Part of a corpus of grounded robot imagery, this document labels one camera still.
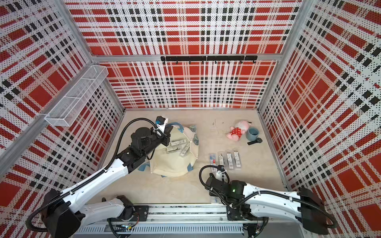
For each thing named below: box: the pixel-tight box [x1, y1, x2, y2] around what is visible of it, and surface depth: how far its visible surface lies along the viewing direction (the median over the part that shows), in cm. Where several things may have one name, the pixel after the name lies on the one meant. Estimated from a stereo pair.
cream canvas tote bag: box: [138, 122, 199, 178], surface depth 91 cm
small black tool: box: [247, 137, 263, 146], surface depth 103 cm
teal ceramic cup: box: [246, 126, 260, 141], surface depth 101 cm
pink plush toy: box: [226, 120, 251, 142], surface depth 103 cm
